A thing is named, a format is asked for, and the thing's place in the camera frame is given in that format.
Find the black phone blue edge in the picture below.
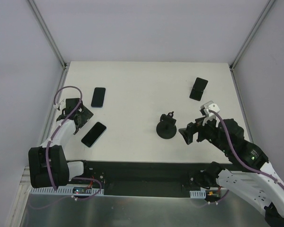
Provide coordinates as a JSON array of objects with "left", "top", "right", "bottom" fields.
[{"left": 81, "top": 122, "right": 107, "bottom": 148}]

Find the black round-base phone stand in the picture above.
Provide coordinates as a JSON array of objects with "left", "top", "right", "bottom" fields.
[{"left": 156, "top": 111, "right": 177, "bottom": 140}]

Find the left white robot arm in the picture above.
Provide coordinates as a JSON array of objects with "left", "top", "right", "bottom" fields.
[{"left": 28, "top": 98, "right": 93, "bottom": 189}]

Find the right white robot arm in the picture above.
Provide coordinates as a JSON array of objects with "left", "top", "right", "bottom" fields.
[{"left": 179, "top": 118, "right": 284, "bottom": 227}]

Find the black folding phone stand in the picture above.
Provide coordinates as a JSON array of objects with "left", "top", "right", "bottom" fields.
[{"left": 189, "top": 77, "right": 208, "bottom": 101}]

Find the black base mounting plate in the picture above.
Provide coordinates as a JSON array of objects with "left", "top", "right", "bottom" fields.
[{"left": 71, "top": 161, "right": 218, "bottom": 198}]

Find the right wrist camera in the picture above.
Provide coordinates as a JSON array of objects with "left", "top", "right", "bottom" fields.
[{"left": 200, "top": 101, "right": 220, "bottom": 119}]

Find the left aluminium frame post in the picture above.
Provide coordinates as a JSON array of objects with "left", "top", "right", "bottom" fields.
[{"left": 27, "top": 0, "right": 71, "bottom": 70}]

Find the aluminium frame post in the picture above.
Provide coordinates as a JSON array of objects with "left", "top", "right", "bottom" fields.
[
  {"left": 27, "top": 0, "right": 71, "bottom": 70},
  {"left": 229, "top": 0, "right": 276, "bottom": 70}
]

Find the right white cable duct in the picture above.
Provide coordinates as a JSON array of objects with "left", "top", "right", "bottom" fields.
[{"left": 189, "top": 190, "right": 206, "bottom": 199}]

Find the white cable duct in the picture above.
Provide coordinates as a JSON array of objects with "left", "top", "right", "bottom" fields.
[
  {"left": 189, "top": 190, "right": 206, "bottom": 199},
  {"left": 30, "top": 186, "right": 104, "bottom": 196}
]

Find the left white cable duct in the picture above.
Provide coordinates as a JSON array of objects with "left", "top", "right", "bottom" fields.
[{"left": 30, "top": 186, "right": 104, "bottom": 196}]

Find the right aluminium frame post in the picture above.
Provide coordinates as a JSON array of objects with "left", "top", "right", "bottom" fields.
[{"left": 229, "top": 0, "right": 276, "bottom": 70}]

